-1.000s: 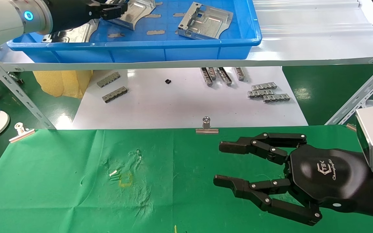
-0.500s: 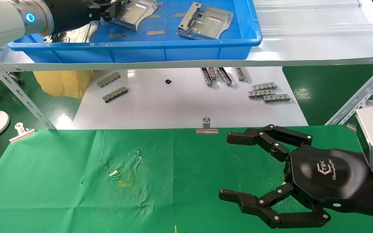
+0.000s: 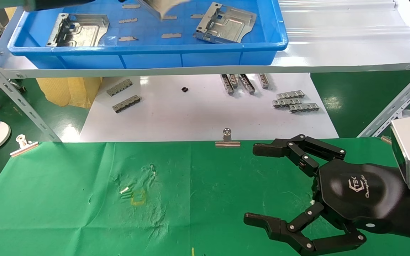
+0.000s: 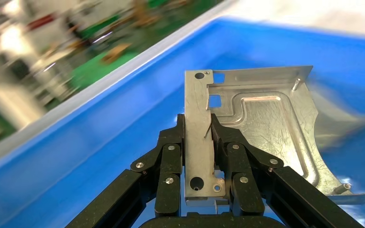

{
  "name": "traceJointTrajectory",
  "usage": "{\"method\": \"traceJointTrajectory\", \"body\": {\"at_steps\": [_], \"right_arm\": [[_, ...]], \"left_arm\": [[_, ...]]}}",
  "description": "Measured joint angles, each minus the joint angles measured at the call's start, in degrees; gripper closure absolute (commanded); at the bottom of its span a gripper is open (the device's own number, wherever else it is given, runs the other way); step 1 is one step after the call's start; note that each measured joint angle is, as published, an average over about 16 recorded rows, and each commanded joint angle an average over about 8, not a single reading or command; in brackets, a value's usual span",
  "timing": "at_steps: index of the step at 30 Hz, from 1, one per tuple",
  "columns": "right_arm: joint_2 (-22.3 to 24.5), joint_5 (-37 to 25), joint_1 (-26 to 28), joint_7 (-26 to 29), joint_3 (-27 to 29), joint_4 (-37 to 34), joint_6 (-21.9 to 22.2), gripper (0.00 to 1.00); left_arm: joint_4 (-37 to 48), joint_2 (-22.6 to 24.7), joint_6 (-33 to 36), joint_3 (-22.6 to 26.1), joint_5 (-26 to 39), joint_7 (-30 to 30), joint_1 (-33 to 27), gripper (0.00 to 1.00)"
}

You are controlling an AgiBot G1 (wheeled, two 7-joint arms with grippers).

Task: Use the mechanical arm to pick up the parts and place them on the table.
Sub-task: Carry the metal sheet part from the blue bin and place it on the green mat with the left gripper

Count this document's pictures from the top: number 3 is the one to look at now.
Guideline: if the white metal shelf board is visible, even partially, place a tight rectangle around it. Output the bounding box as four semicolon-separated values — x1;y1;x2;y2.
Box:
0;0;410;79

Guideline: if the green cloth mat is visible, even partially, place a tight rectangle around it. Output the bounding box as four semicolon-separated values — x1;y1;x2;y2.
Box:
0;137;410;256

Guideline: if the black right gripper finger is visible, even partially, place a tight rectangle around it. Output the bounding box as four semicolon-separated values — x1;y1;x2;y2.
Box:
243;202;367;256
252;134;347;177

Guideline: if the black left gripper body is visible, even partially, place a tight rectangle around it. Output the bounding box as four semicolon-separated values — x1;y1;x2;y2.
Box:
31;0;97;11

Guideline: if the stamped sheet metal bracket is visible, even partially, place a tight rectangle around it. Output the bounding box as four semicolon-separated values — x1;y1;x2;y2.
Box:
46;14;110;48
195;2;257;44
134;0;191;20

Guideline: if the yellow mesh bag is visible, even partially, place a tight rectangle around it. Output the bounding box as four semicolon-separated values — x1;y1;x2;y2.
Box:
36;76;102;108

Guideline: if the blue plastic tray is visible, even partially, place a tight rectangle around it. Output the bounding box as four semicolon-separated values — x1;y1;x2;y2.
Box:
7;0;288;70

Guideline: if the perforated white angle brace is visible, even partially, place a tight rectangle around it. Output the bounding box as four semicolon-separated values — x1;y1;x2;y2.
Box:
357;61;410;138
0;48;62;143

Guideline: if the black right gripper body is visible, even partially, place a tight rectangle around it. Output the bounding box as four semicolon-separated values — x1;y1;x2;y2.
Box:
314;159;405;233

